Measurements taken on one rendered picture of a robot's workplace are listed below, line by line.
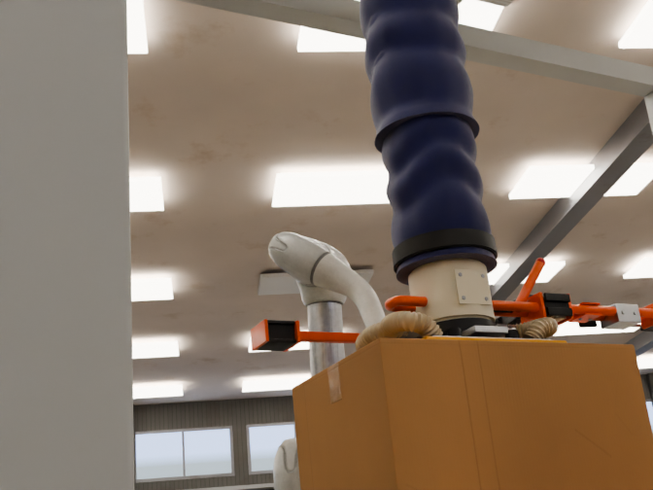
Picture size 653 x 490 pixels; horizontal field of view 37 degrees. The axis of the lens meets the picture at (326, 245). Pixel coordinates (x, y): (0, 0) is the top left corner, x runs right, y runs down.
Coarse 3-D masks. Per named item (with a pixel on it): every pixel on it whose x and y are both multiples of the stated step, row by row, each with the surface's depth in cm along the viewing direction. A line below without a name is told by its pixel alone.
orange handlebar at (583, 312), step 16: (400, 304) 198; (416, 304) 199; (496, 304) 208; (512, 304) 210; (528, 304) 212; (576, 304) 218; (592, 304) 221; (576, 320) 222; (592, 320) 225; (304, 336) 217; (320, 336) 219; (336, 336) 220; (352, 336) 222
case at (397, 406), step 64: (320, 384) 194; (384, 384) 171; (448, 384) 176; (512, 384) 183; (576, 384) 189; (640, 384) 196; (320, 448) 192; (384, 448) 169; (448, 448) 172; (512, 448) 177; (576, 448) 184; (640, 448) 190
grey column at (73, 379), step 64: (0, 0) 62; (64, 0) 64; (0, 64) 60; (64, 64) 62; (0, 128) 59; (64, 128) 61; (128, 128) 63; (0, 192) 57; (64, 192) 59; (128, 192) 61; (0, 256) 56; (64, 256) 58; (128, 256) 60; (0, 320) 55; (64, 320) 56; (128, 320) 58; (0, 384) 54; (64, 384) 55; (128, 384) 57; (0, 448) 52; (64, 448) 54; (128, 448) 56
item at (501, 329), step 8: (472, 328) 192; (480, 328) 192; (488, 328) 193; (496, 328) 194; (504, 328) 195; (512, 328) 209; (400, 336) 197; (408, 336) 197; (416, 336) 198; (480, 336) 195; (488, 336) 196; (496, 336) 196; (504, 336) 208
